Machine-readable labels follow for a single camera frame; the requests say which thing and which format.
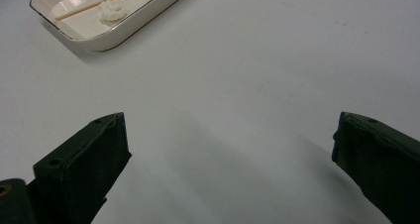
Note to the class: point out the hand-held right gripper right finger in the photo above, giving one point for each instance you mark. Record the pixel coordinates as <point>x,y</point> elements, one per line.
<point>379,161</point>

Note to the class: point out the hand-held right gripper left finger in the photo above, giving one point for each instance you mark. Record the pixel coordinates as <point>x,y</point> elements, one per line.
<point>89,158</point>

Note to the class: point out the white cotton ball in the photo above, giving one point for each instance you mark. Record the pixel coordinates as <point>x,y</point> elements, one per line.
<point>110,12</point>

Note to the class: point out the white rectangular tray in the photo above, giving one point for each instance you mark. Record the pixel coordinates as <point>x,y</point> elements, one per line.
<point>135,17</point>

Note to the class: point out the thin wooden stick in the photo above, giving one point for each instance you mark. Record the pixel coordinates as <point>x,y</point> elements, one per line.
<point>95,4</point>

